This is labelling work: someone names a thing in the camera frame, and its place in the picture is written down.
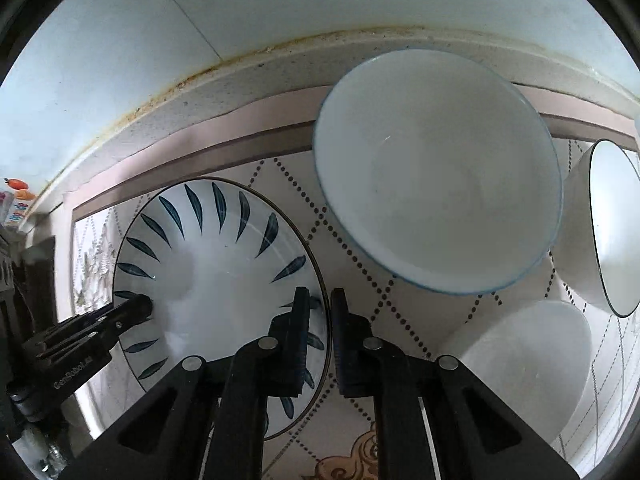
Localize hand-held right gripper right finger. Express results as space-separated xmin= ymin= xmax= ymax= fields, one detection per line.
xmin=330 ymin=287 xmax=581 ymax=480

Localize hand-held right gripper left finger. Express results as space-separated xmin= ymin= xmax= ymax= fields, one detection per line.
xmin=57 ymin=287 xmax=312 ymax=480

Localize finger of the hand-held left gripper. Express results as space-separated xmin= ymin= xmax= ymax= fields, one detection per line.
xmin=32 ymin=294 xmax=154 ymax=361

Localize white plate blue leaf pattern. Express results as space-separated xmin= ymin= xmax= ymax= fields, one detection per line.
xmin=112 ymin=178 xmax=331 ymax=442

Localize white bowl blue rim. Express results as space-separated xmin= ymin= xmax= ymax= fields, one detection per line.
xmin=312 ymin=49 xmax=564 ymax=297

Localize white bowl dark rim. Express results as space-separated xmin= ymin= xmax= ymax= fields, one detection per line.
xmin=552 ymin=139 xmax=640 ymax=319

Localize white diamond-pattern tablecloth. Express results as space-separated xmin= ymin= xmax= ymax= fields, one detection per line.
xmin=62 ymin=82 xmax=640 ymax=480

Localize colourful wall stickers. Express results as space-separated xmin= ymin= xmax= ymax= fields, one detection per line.
xmin=0 ymin=176 xmax=37 ymax=233

